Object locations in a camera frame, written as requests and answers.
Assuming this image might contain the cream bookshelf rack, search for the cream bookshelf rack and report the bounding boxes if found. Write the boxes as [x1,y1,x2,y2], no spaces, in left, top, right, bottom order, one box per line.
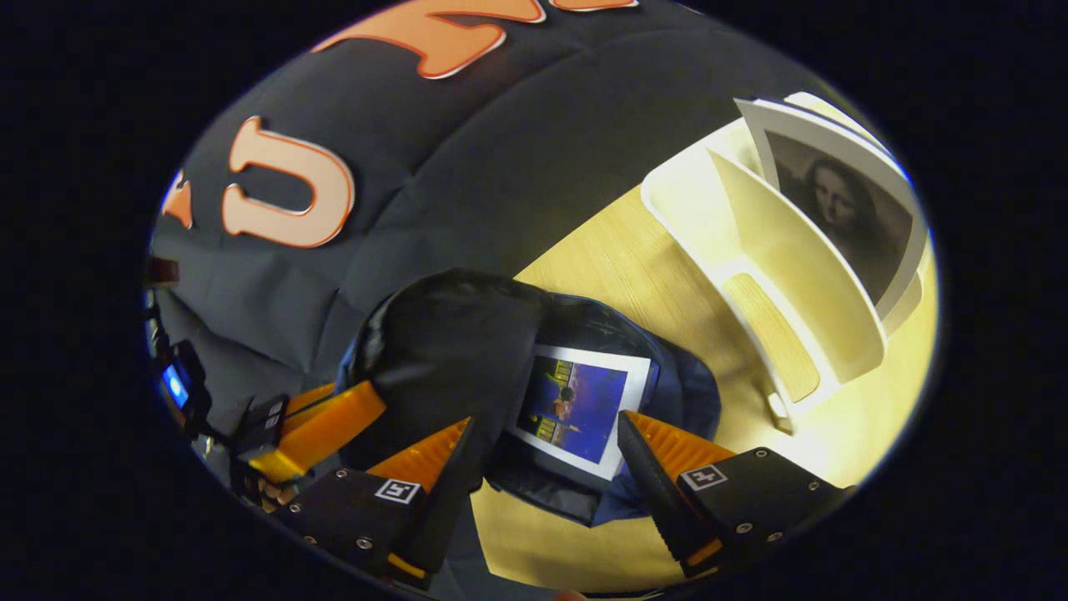
[640,90,929,437]

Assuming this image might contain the blue schoolbag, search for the blue schoolbag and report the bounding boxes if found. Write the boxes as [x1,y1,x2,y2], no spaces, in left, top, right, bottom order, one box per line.
[338,267,723,528]

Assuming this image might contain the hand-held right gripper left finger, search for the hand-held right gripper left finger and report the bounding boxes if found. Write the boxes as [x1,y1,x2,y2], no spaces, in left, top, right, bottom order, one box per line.
[278,416,478,589]

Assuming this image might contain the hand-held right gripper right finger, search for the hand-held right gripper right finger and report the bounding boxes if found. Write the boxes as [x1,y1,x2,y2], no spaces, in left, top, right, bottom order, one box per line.
[616,409,856,578]

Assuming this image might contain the grey portrait cover book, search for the grey portrait cover book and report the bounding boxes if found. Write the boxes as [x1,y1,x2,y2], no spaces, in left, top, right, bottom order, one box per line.
[734,94,929,322]

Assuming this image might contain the blue night cover book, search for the blue night cover book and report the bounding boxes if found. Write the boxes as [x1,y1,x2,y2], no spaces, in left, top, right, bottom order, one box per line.
[505,343,653,482]

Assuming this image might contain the black backdrop cloth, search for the black backdrop cloth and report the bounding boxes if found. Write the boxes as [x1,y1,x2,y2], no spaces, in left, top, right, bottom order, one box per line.
[149,0,802,468]

